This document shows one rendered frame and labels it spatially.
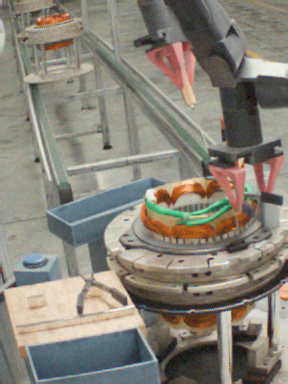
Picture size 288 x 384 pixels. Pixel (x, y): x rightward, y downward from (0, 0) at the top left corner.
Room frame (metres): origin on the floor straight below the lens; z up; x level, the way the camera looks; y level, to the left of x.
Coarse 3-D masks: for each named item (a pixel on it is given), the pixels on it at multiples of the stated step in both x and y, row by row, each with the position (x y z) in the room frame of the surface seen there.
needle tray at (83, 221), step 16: (112, 192) 1.55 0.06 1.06; (128, 192) 1.57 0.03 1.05; (144, 192) 1.59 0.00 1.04; (64, 208) 1.49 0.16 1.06; (80, 208) 1.51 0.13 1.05; (96, 208) 1.53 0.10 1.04; (112, 208) 1.55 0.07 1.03; (128, 208) 1.45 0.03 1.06; (48, 224) 1.47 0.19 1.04; (64, 224) 1.41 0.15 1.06; (80, 224) 1.39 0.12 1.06; (96, 224) 1.41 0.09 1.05; (64, 240) 1.42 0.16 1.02; (80, 240) 1.39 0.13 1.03; (96, 240) 1.47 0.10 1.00; (96, 256) 1.48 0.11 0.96; (96, 272) 1.49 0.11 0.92; (144, 320) 1.46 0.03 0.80
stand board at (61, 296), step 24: (24, 288) 1.14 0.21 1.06; (48, 288) 1.13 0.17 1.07; (72, 288) 1.12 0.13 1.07; (120, 288) 1.11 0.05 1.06; (24, 312) 1.05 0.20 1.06; (48, 312) 1.05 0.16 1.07; (72, 312) 1.04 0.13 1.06; (24, 336) 0.97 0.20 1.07; (48, 336) 0.97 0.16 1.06; (72, 336) 0.97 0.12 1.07; (144, 336) 0.98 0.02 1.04
